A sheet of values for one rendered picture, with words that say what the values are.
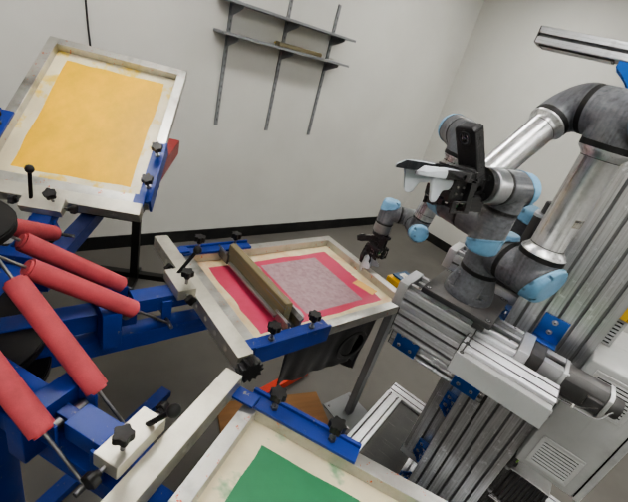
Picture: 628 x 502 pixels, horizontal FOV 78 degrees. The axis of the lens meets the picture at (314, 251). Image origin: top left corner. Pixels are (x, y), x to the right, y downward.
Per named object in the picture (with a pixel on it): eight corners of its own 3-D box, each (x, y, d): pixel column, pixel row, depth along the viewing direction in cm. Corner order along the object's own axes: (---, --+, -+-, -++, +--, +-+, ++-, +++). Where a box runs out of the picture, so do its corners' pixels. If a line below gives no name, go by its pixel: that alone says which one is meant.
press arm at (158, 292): (183, 293, 130) (184, 281, 128) (190, 304, 126) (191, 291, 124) (128, 303, 119) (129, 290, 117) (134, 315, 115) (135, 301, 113)
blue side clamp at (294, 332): (318, 332, 139) (323, 316, 136) (326, 341, 136) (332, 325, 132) (243, 355, 120) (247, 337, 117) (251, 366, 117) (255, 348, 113)
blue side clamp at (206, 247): (243, 252, 174) (246, 239, 171) (249, 258, 171) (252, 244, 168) (177, 260, 155) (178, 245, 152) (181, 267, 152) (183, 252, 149)
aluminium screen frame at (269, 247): (327, 241, 203) (328, 235, 201) (410, 308, 166) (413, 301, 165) (177, 259, 153) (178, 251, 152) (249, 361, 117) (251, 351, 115)
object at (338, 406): (349, 392, 245) (403, 264, 202) (373, 419, 231) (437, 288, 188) (323, 404, 231) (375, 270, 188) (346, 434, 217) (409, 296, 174)
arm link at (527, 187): (531, 216, 84) (552, 179, 81) (500, 215, 79) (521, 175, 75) (502, 201, 90) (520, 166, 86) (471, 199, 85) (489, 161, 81)
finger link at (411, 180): (389, 191, 69) (432, 197, 73) (398, 158, 67) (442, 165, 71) (381, 187, 72) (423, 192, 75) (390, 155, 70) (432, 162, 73)
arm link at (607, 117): (508, 276, 118) (617, 88, 93) (553, 307, 107) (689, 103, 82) (483, 278, 111) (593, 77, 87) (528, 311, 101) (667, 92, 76)
